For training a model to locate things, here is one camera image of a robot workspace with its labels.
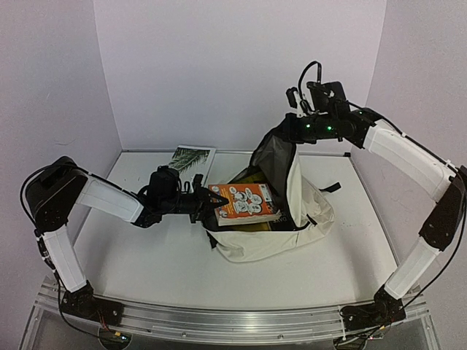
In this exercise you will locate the dark Three Days book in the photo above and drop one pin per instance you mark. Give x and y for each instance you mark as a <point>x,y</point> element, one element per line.
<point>284,223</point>

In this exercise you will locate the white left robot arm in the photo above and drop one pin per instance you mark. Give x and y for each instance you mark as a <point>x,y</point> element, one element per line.
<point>50,195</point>

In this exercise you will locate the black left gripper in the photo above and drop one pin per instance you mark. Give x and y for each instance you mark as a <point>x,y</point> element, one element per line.
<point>203,203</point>

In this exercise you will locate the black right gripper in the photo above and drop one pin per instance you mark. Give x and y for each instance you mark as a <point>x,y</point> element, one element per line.
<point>292,127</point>

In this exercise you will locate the beige canvas student bag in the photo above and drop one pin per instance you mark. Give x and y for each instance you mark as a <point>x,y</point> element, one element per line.
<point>306,204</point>

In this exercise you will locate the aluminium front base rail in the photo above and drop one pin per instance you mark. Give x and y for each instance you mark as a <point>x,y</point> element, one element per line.
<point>230,326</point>

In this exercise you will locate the white Singularity book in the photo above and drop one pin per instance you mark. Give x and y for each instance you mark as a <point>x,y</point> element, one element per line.
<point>190,161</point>

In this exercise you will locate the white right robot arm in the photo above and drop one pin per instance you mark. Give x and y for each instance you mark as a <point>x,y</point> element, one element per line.
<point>444,187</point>

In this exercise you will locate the yellow hardcover book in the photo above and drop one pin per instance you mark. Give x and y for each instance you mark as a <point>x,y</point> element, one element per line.
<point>249,178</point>

